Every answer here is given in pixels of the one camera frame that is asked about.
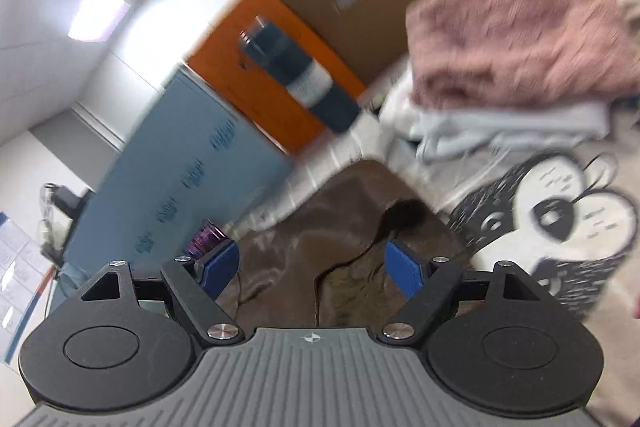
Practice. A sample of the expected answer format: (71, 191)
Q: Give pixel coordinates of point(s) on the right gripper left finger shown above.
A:
(194, 284)

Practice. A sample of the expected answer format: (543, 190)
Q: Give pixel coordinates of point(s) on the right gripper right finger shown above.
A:
(429, 287)

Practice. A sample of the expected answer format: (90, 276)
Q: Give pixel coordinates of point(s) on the brown leather garment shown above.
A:
(323, 266)

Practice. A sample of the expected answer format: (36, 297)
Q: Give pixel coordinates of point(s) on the smartphone with bright screen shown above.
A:
(206, 239)

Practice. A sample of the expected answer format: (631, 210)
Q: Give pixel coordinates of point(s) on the blue foam board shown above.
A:
(193, 158)

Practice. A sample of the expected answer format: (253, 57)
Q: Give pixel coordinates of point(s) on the white folded garment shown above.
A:
(444, 134)

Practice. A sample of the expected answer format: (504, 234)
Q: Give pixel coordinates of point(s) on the orange board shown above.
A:
(219, 60)

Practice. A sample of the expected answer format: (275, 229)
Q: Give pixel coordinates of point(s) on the dark blue thermos bottle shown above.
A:
(305, 79)

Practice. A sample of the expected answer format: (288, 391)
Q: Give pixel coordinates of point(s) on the pink knitted sweater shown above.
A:
(519, 53)

